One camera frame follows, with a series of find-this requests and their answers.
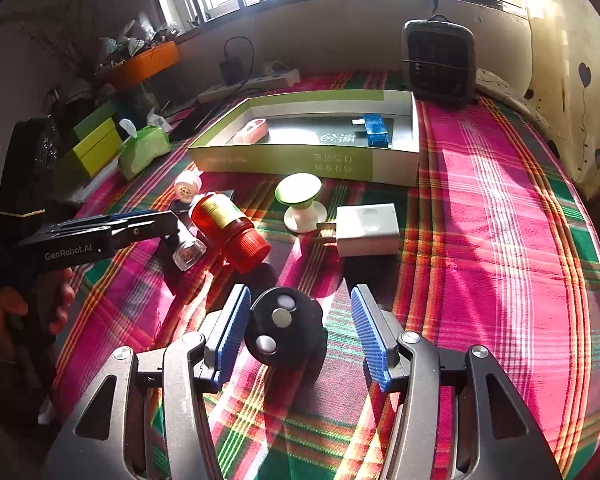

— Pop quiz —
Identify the grey portable heater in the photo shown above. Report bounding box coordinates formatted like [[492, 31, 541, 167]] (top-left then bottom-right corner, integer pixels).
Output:
[[402, 15, 477, 107]]

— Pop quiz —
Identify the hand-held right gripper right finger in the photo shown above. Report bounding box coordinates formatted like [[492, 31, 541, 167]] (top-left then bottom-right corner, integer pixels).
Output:
[[350, 284, 563, 480]]

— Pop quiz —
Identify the red plastic bottle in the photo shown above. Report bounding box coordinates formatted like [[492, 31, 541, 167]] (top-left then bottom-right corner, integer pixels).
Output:
[[187, 192, 272, 274]]

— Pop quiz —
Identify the lime green box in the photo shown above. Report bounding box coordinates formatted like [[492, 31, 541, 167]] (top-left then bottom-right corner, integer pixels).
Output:
[[59, 131, 124, 179]]

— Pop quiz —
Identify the black round key fob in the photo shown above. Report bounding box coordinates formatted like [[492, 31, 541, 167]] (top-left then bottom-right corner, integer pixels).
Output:
[[244, 287, 327, 372]]

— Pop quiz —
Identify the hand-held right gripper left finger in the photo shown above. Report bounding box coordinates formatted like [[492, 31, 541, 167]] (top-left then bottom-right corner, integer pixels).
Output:
[[45, 284, 253, 480]]

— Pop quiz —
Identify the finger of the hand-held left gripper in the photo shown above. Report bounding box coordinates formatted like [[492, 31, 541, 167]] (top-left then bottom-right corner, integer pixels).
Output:
[[47, 211, 148, 235], [45, 211, 182, 253]]

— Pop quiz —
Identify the blue plastic block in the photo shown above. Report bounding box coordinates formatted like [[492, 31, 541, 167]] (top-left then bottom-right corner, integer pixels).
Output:
[[352, 114, 392, 150]]

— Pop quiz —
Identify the small clear bottle black cap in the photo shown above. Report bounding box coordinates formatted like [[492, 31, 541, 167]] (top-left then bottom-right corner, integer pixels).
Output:
[[162, 230, 209, 272]]

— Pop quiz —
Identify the orange basket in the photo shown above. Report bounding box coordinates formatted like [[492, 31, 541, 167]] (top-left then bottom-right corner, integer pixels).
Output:
[[104, 40, 182, 89]]

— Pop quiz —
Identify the green and white cardboard box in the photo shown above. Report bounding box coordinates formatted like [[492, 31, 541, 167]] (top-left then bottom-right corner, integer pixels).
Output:
[[187, 90, 421, 187]]

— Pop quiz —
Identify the black charger with cable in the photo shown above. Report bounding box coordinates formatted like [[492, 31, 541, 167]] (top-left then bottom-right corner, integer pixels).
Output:
[[219, 36, 257, 87]]

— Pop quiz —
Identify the pink plastic clip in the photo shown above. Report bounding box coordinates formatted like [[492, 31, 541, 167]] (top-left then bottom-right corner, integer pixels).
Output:
[[232, 117, 269, 145]]

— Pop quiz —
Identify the white power adapter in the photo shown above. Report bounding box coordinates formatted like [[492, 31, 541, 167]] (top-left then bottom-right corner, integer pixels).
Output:
[[316, 203, 400, 257]]

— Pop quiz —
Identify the dark green box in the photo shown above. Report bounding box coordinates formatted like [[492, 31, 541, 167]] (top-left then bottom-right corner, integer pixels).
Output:
[[72, 100, 119, 139]]

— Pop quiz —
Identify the green tissue pack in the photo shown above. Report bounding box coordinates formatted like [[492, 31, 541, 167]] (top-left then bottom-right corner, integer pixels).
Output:
[[117, 119, 172, 181]]

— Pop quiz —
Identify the green and white mushroom knob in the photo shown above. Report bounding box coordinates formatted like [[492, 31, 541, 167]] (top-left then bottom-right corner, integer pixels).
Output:
[[274, 172, 327, 234]]

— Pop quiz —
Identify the white power strip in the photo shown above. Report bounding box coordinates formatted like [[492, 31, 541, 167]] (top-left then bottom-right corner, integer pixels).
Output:
[[197, 67, 301, 106]]

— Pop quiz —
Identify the person's left hand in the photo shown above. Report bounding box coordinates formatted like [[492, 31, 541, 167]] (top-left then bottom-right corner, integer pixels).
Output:
[[0, 267, 76, 361]]

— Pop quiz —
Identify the plaid tablecloth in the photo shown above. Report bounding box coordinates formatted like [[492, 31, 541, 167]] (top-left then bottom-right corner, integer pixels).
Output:
[[50, 69, 600, 480]]

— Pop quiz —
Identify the small red and white bottle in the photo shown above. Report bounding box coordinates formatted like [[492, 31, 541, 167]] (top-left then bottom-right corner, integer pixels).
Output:
[[174, 170, 204, 202]]

